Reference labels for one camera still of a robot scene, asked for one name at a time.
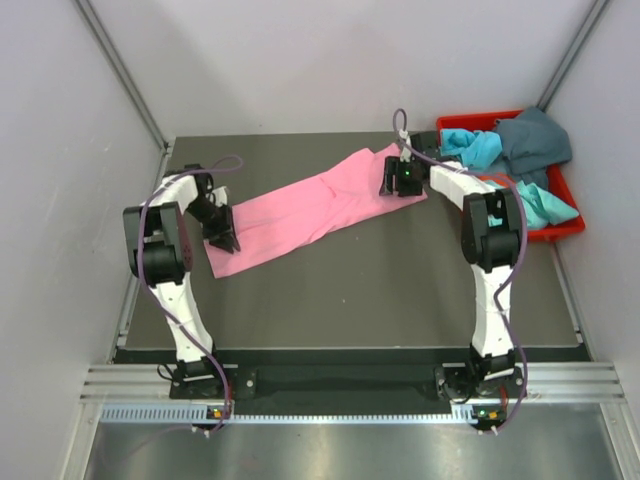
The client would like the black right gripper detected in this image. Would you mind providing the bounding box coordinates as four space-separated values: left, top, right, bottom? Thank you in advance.
379 156 423 197

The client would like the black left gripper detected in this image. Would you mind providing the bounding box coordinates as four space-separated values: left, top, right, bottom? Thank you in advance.
186 196 240 254

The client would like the pink t shirt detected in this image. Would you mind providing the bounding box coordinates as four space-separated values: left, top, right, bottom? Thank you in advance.
205 144 427 279

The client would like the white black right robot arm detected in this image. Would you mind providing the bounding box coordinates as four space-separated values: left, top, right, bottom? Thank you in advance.
379 156 526 398

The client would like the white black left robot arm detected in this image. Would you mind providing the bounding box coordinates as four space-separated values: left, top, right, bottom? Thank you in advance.
123 164 241 402

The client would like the light blue t shirt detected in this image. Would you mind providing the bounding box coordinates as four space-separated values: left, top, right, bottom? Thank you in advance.
440 128 503 171

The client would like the red plastic bin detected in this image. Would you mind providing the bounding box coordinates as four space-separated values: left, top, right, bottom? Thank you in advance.
436 107 585 242

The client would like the orange t shirt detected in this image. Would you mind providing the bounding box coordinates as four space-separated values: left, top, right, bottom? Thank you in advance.
477 173 514 188

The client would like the grey blue t shirt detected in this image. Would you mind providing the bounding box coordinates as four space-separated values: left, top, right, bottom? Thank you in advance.
494 107 573 190

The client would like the teal t shirt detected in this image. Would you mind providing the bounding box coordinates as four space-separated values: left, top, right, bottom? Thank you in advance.
516 181 579 231

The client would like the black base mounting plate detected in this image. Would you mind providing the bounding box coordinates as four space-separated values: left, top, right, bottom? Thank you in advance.
168 363 527 402

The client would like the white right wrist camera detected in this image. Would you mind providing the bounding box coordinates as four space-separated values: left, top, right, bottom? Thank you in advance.
398 129 412 163

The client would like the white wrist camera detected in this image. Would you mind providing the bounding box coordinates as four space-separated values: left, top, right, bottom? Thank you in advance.
398 129 412 163
211 186 229 207

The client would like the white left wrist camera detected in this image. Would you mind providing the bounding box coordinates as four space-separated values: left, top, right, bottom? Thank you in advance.
211 186 229 207

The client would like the slotted cable duct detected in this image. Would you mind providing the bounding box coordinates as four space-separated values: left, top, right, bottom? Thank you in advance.
100 404 499 426

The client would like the left aluminium corner post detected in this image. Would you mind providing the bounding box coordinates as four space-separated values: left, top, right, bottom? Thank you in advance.
72 0 169 151

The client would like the aluminium corner post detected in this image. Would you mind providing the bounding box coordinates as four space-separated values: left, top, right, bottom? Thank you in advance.
72 0 169 151
536 0 613 111

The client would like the right aluminium corner post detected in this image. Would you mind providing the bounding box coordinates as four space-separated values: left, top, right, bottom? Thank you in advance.
536 0 613 111

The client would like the aluminium frame rail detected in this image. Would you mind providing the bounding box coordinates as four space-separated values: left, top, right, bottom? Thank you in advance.
80 362 625 403

